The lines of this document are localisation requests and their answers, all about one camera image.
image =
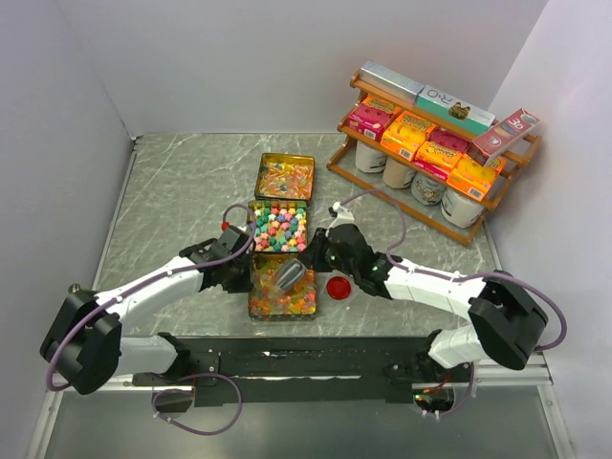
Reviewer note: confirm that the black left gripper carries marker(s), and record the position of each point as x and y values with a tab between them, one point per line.
247	282

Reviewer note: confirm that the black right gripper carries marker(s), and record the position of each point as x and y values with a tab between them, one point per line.
316	249

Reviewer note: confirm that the silver metal scoop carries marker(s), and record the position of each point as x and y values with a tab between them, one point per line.
289	274

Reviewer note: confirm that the gold tin of star candies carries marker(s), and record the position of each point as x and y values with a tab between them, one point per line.
280	226

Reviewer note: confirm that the gold tin of gummy candies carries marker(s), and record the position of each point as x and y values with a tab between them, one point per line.
266	302

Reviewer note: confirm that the gold tin of stick candies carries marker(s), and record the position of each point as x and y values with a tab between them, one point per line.
285	177

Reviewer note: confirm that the clear glass jar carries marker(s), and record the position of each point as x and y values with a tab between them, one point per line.
355	206

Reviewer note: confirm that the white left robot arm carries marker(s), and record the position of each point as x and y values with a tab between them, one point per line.
87	343

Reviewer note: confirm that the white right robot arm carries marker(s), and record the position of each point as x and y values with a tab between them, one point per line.
503	321

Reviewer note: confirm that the red jar lid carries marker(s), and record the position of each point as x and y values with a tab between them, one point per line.
338	287

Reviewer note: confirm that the beige cup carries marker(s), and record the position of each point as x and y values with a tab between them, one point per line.
397	175

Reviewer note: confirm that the monkey print cup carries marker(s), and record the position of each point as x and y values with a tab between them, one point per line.
426	191

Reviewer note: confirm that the wooden two-tier shelf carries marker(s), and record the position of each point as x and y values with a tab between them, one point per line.
514	163

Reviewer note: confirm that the white printed cup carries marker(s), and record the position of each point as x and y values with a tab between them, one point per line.
459	210

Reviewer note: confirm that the green champagne bottle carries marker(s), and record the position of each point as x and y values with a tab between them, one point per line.
74	288

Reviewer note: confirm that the pink orange sponge box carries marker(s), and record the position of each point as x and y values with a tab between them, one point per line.
440	153

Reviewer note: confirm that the orange yellow sponge box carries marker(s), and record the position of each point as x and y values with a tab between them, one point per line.
473	179

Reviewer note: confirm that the silver long box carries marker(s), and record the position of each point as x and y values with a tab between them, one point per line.
391	82

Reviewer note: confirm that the teal cat box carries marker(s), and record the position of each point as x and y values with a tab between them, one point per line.
454	110

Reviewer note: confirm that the red long box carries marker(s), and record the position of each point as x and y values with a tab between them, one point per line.
485	148

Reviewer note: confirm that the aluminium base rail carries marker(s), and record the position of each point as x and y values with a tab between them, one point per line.
485	374

